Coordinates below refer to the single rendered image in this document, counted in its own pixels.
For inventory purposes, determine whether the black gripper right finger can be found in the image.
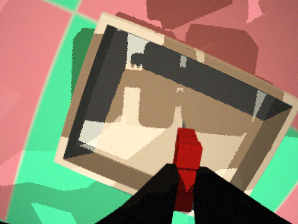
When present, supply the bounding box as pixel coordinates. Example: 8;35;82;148
193;165;291;224

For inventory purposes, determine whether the red fuse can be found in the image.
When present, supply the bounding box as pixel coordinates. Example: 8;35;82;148
172;120;204;212

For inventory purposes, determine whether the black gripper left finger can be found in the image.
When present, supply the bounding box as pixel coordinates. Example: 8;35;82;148
96;164;180;224

